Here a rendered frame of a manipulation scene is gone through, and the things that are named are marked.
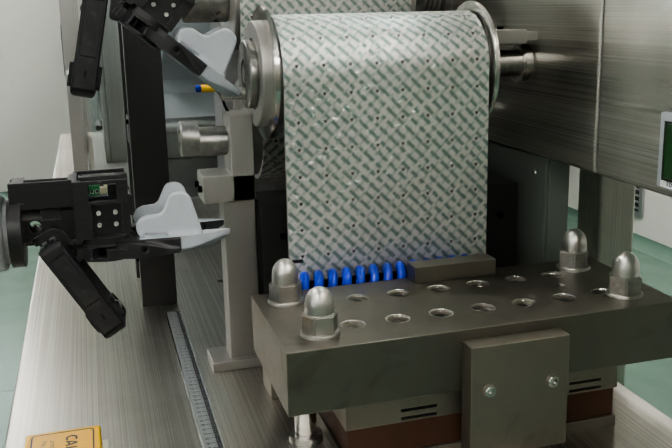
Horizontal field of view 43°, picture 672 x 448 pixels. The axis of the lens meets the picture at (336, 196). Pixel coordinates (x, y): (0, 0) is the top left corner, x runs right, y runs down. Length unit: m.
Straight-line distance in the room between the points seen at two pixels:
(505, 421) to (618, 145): 0.30
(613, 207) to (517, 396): 0.49
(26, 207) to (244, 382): 0.32
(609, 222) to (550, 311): 0.42
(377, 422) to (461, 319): 0.12
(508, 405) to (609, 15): 0.40
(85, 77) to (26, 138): 5.61
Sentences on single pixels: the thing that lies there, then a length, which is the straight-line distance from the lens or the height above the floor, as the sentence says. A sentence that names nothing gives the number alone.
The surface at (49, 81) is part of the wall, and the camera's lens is 6.45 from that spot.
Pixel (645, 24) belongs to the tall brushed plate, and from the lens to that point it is 0.86.
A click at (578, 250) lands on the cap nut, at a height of 1.05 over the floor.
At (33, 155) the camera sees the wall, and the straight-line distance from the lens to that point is 6.52.
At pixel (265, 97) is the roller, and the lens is 0.89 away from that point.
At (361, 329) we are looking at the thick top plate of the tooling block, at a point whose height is 1.03.
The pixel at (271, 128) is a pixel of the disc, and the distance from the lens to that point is 0.91.
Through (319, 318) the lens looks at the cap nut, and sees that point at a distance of 0.76.
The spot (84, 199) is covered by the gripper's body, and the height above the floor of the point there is 1.14.
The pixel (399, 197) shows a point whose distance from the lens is 0.94.
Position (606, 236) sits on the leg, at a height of 1.00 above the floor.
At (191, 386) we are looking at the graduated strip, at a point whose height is 0.90.
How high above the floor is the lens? 1.32
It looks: 13 degrees down
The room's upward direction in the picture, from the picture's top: 1 degrees counter-clockwise
